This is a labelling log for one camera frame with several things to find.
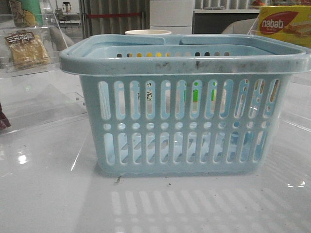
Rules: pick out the packaged bread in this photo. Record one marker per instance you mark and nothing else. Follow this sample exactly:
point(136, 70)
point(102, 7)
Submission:
point(27, 50)

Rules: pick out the light blue plastic basket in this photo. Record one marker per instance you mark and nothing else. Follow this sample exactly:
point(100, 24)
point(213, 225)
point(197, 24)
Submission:
point(183, 104)

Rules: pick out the white paper cup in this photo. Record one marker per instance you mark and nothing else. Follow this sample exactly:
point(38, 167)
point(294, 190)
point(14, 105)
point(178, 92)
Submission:
point(148, 32)

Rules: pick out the white cabinet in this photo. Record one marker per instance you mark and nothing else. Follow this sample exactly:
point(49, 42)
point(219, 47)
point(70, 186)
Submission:
point(175, 16)

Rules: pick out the clear acrylic display shelf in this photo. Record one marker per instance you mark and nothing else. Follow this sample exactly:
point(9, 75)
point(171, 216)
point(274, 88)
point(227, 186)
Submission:
point(41, 94)

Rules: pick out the dark red snack packet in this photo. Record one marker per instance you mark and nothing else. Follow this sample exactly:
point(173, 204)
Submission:
point(4, 122)

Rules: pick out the green and yellow snack package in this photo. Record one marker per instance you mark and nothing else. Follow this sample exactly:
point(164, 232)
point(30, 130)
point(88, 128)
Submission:
point(26, 13)

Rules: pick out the yellow nabati wafer box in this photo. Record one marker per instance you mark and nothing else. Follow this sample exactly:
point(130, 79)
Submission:
point(291, 24)

